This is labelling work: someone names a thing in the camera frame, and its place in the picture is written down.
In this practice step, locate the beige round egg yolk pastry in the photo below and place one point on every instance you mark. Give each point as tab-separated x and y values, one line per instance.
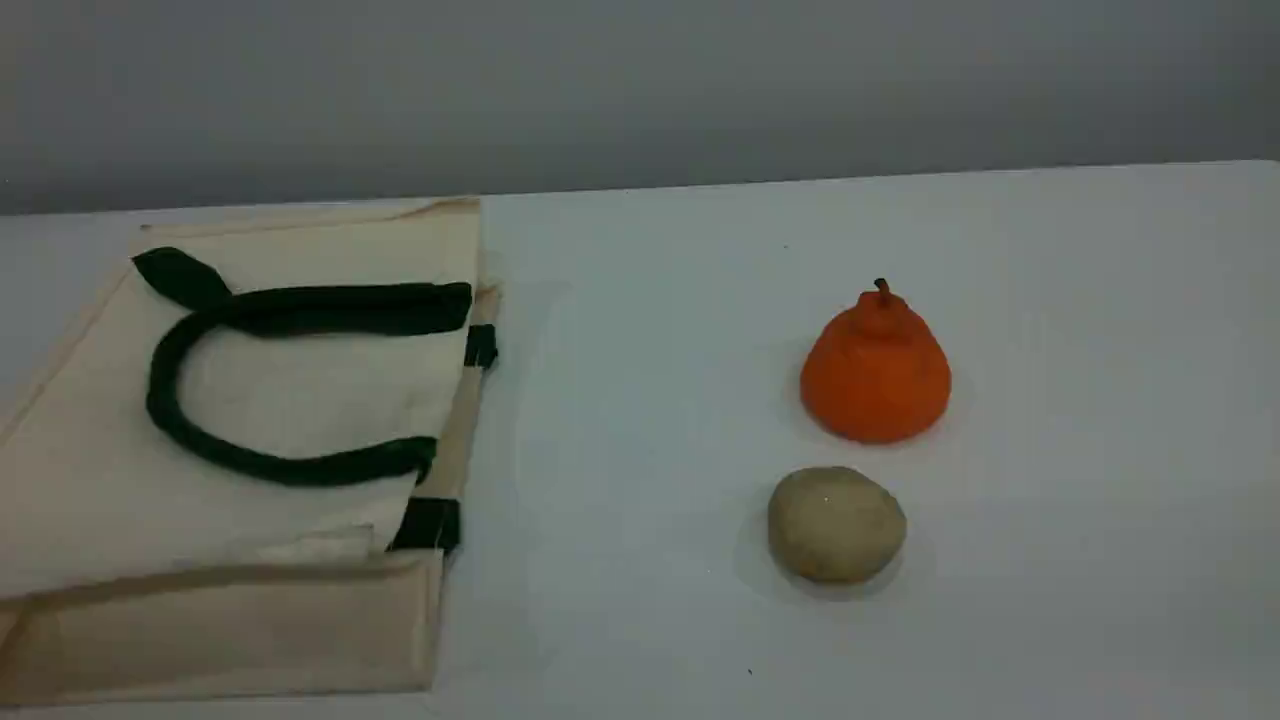
836	525

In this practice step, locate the orange pear-shaped fruit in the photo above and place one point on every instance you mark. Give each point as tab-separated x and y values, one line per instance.
876	375

